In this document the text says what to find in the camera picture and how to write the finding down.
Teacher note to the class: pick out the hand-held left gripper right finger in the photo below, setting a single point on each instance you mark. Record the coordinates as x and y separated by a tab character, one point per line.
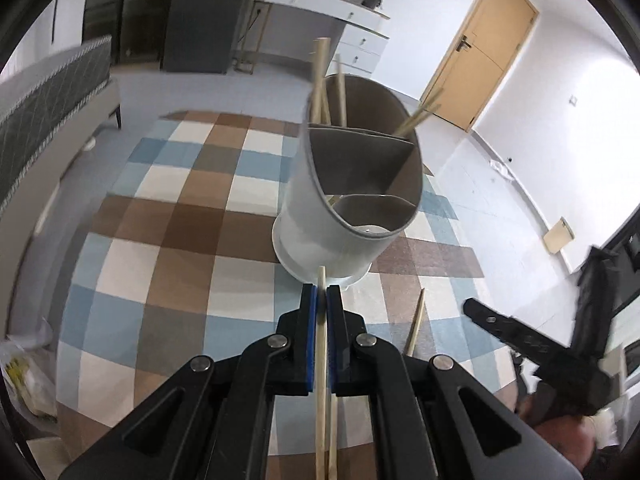
333	340

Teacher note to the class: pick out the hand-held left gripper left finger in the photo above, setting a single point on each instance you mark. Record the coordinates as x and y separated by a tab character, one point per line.
311	340

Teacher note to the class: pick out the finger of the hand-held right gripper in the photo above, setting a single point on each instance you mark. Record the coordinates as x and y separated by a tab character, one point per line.
520	335
595	300

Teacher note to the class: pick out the wooden chopstick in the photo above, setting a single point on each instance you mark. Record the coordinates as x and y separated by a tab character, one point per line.
332	435
326	110
422	107
415	322
425	117
322	310

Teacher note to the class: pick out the white grey utensil holder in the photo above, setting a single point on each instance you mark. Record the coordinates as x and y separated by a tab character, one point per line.
310	220

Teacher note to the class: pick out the person's right hand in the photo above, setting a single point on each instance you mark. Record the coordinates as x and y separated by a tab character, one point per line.
565	445

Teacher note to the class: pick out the dark tv cabinet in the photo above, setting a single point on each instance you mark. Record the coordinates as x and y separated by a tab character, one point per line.
631	270

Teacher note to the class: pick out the cardboard piece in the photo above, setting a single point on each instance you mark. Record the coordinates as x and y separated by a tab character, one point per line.
559	236

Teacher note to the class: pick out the white object on floor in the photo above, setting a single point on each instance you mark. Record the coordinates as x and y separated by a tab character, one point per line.
501	169

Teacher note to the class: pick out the checkered tablecloth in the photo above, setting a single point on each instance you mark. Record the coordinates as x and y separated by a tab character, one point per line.
150	260

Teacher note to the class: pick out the wooden door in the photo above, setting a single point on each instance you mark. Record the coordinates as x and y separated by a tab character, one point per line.
480	60

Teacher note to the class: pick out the plastic bag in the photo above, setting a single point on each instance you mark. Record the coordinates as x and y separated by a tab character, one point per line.
25	380

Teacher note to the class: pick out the white dresser with drawers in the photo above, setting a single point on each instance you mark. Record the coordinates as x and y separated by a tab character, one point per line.
360	45

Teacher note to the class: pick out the grey refrigerator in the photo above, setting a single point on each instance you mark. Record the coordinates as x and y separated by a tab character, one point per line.
200	20

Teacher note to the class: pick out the black glass cabinet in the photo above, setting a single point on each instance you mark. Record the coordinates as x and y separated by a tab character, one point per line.
135	10

